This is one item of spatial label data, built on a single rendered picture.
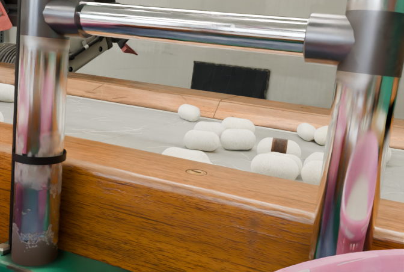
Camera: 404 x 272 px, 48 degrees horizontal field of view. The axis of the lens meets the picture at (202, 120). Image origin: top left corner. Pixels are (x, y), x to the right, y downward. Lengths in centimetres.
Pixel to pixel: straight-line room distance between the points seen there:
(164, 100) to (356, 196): 48
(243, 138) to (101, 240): 20
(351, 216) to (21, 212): 16
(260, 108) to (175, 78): 210
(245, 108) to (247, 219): 39
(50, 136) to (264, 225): 11
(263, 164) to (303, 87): 217
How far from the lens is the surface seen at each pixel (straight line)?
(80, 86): 70
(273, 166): 33
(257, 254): 22
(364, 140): 17
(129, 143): 41
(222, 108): 60
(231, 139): 41
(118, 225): 25
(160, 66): 271
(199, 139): 40
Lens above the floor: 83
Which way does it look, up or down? 9 degrees down
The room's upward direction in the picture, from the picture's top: 6 degrees clockwise
